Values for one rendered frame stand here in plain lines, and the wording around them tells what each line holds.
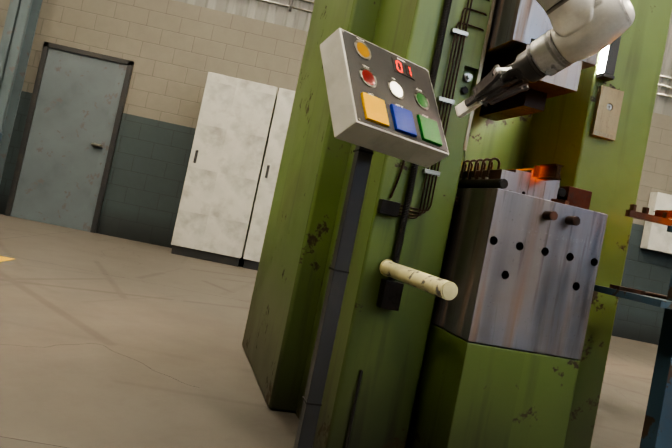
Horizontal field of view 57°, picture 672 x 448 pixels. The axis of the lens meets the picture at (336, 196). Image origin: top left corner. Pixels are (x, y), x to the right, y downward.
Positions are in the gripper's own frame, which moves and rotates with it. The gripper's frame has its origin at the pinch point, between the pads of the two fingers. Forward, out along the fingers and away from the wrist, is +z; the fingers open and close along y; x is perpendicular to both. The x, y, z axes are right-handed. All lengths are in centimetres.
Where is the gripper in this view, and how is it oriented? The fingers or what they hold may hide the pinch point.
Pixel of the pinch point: (468, 105)
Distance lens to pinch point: 156.3
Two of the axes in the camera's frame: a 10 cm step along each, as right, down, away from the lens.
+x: -1.4, -9.0, 4.2
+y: 7.5, 1.8, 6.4
